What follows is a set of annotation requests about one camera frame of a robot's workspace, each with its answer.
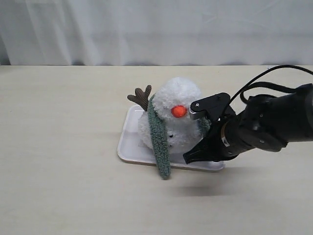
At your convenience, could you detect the white plush snowman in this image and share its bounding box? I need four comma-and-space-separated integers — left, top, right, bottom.
127, 77, 203, 154

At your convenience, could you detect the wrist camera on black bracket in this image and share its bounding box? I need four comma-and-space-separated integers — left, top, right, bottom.
189, 93, 236, 122

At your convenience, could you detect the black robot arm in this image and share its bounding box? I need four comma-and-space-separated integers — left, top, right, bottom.
183, 82, 313, 164

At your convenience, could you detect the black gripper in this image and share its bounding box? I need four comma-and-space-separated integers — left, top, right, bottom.
183, 115, 269, 164

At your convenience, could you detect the green fuzzy scarf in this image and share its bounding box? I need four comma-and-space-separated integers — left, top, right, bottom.
140, 93, 211, 180

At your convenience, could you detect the white backdrop curtain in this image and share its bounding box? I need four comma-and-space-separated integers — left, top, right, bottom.
0, 0, 313, 66

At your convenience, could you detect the white rectangular tray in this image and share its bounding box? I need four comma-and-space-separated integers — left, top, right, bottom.
117, 105, 226, 172

